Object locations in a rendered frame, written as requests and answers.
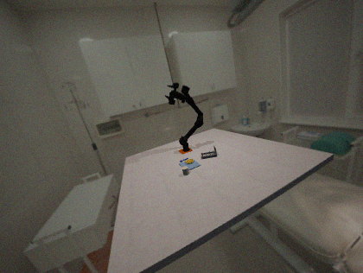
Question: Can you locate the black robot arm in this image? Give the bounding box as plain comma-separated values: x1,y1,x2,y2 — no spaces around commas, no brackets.
179,86,203,152

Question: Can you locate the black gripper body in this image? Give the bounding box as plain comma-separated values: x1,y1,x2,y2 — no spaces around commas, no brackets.
169,82,182,105

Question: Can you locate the light blue square mat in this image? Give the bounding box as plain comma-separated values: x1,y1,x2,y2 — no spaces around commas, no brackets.
179,159,200,171

